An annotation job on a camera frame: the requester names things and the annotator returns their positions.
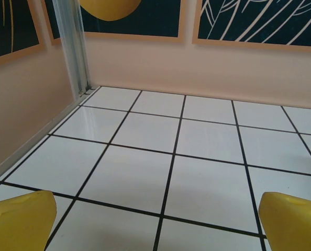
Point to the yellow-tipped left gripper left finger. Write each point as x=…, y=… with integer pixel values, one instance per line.
x=19, y=222

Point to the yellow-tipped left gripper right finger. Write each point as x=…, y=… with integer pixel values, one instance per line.
x=291, y=225

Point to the beige circle gold lines panel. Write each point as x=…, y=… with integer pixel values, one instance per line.
x=19, y=26

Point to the aluminium table edge rail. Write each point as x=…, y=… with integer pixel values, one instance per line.
x=40, y=136

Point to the aluminium corner post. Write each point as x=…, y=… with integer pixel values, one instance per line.
x=71, y=47

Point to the narrow dark teal wall panel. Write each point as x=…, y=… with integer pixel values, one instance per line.
x=52, y=21

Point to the orange oval wall panel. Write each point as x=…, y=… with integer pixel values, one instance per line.
x=145, y=18

